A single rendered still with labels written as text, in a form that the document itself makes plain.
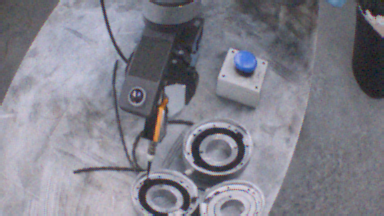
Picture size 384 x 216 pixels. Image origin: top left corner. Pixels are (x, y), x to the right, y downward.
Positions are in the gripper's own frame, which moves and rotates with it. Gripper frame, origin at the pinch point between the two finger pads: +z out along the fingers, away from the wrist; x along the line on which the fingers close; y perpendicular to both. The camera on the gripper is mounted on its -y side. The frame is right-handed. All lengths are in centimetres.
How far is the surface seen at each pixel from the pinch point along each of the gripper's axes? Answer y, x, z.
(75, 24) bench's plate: 24.4, 27.8, 13.3
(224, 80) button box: 14.7, -6.0, 8.9
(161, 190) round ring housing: -6.4, -2.4, 10.8
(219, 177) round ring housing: -1.7, -10.0, 10.0
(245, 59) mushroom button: 17.7, -8.6, 5.8
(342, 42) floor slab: 120, -43, 93
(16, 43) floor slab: 75, 94, 93
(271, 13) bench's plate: 39.6, -11.2, 13.3
